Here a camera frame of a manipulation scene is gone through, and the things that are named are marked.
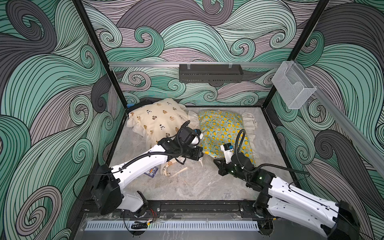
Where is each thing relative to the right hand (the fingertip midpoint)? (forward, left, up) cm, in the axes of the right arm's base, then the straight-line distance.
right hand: (213, 162), depth 76 cm
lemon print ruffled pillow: (+24, -6, -1) cm, 25 cm away
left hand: (+3, +5, +5) cm, 8 cm away
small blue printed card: (-1, +34, -11) cm, 36 cm away
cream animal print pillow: (+27, +30, +3) cm, 41 cm away
